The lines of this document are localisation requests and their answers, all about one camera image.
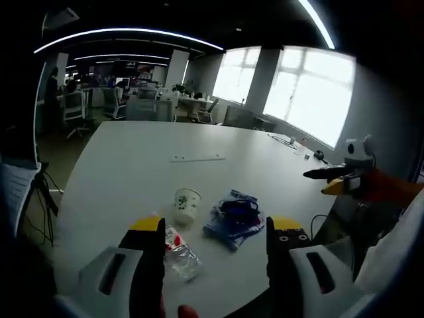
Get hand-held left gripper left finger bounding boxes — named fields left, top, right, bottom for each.
left=54, top=215, right=166, bottom=318

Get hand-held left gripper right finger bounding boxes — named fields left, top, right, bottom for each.
left=266, top=215, right=375, bottom=318

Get clear plastic bottle red label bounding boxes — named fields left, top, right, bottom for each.
left=163, top=223, right=204, bottom=283

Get blue packet with black cable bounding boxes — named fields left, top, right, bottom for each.
left=202, top=189, right=266, bottom=254

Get white floral paper cup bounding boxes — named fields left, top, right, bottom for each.
left=173, top=187, right=202, bottom=227

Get person's right hand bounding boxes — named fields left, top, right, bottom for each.
left=359, top=168, right=424, bottom=209

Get person's left hand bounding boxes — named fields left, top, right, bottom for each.
left=160, top=294, right=200, bottom=318

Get large window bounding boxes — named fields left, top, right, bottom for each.
left=263, top=48, right=357, bottom=149
left=211, top=46, right=262, bottom=104

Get low grey cabinet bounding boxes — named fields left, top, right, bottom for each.
left=223, top=105, right=276, bottom=133

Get white flat strip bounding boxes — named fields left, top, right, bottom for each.
left=170, top=152, right=227, bottom=164

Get white table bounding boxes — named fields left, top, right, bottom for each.
left=52, top=120, right=352, bottom=318

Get white office chair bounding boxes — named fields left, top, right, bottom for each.
left=101, top=87, right=127, bottom=121
left=191, top=97, right=220, bottom=124
left=62, top=89, right=93, bottom=139

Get pale chair back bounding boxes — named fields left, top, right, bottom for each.
left=0, top=161, right=43, bottom=238

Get grey desk partition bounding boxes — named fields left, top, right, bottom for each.
left=125, top=98, right=177, bottom=122

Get curved ceiling light strip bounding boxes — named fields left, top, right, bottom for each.
left=32, top=27, right=226, bottom=54

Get thin black cable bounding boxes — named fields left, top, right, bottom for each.
left=309, top=213, right=336, bottom=240

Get thin cable with white plug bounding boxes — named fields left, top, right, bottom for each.
left=266, top=131, right=297, bottom=150

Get black hanging cables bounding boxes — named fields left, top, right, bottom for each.
left=32, top=161, right=64, bottom=248

